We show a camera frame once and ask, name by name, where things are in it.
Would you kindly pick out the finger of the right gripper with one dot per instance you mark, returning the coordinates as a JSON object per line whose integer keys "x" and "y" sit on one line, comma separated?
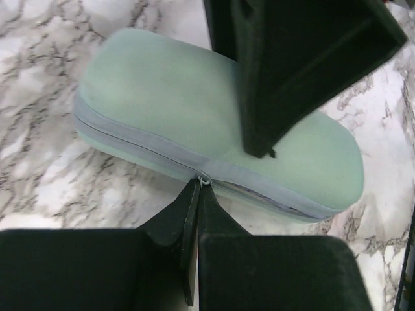
{"x": 293, "y": 56}

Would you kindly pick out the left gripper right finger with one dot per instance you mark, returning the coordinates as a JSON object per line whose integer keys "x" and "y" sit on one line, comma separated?
{"x": 241, "y": 271}

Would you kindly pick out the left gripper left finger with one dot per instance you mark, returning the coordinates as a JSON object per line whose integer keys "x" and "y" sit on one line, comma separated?
{"x": 151, "y": 267}

